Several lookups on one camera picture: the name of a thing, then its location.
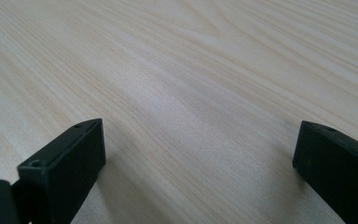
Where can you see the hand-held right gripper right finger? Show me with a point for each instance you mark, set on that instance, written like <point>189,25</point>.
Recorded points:
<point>338,168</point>

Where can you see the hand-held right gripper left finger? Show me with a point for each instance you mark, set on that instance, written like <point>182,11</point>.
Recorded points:
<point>62,168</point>

